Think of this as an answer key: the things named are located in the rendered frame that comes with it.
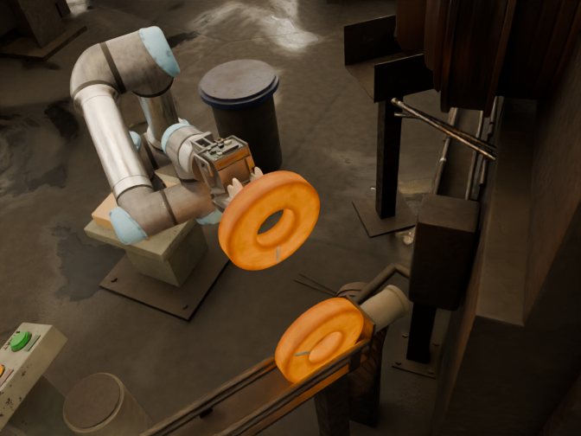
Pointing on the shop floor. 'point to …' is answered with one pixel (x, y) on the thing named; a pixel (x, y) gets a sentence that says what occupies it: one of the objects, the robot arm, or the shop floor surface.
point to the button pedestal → (32, 385)
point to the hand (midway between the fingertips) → (269, 213)
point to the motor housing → (369, 397)
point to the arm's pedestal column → (172, 274)
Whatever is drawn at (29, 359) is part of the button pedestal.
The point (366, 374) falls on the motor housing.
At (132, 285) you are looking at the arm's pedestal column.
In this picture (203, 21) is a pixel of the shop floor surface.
